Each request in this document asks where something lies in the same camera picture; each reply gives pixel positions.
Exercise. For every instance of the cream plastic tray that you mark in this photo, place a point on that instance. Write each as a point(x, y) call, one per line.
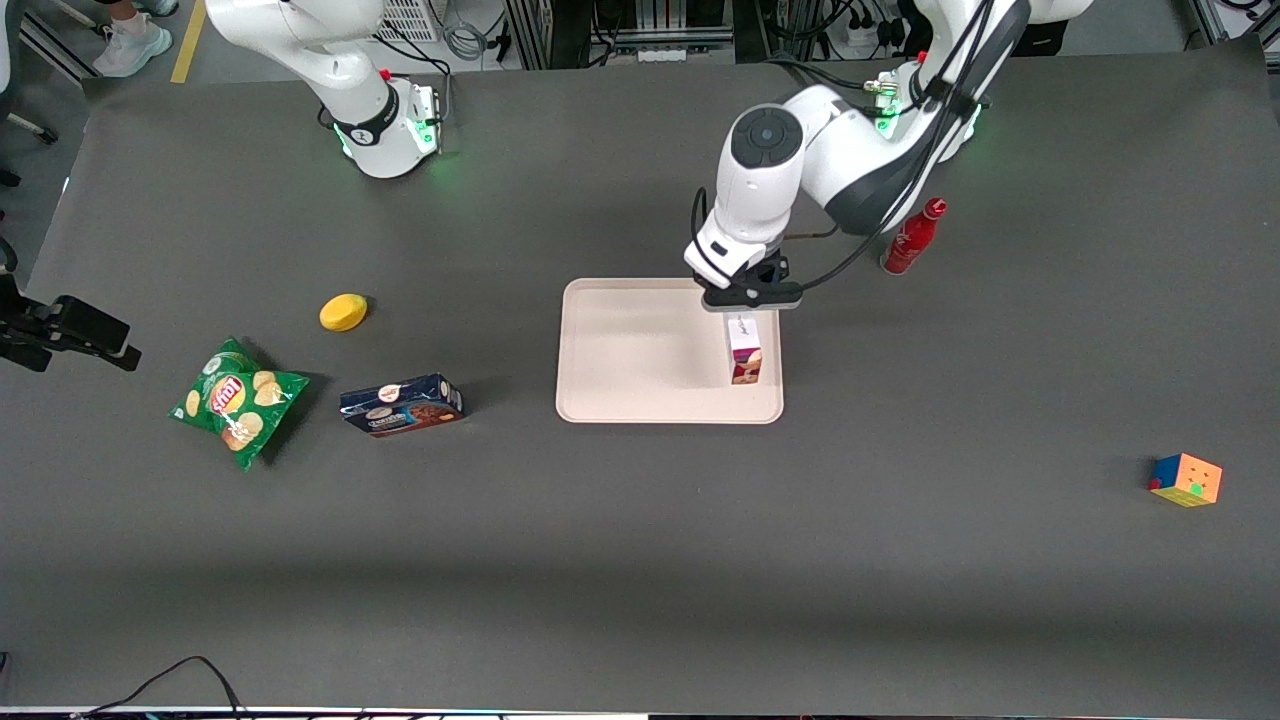
point(640, 360)

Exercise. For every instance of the black chair base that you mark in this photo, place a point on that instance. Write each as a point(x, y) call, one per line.
point(25, 128)

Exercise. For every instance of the white sneaker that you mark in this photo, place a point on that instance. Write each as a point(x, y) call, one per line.
point(160, 6)
point(130, 45)

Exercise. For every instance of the yellow lemon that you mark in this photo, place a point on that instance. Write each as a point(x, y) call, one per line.
point(343, 312)

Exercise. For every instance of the colourful puzzle cube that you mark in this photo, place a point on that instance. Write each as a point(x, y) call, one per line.
point(1186, 480)

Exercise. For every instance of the aluminium equipment rack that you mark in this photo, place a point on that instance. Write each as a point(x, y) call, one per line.
point(640, 25)

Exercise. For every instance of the red drink bottle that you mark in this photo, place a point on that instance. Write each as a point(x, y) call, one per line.
point(908, 248)

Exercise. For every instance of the white power strip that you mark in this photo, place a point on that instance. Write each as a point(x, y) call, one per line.
point(661, 54)
point(862, 38)

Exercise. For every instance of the white perforated box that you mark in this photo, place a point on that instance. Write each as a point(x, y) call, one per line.
point(410, 18)

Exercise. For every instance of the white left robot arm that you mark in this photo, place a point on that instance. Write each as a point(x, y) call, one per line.
point(760, 190)

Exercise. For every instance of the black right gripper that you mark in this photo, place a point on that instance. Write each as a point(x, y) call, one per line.
point(40, 327)

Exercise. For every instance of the dark blue cookie box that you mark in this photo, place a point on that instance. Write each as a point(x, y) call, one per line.
point(402, 405)

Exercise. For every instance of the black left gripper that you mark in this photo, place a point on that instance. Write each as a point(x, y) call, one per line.
point(771, 270)

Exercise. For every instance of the red tartan cookie box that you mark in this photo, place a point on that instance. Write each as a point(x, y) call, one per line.
point(745, 350)

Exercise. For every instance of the green chips bag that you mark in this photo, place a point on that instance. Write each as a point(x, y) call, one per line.
point(240, 400)

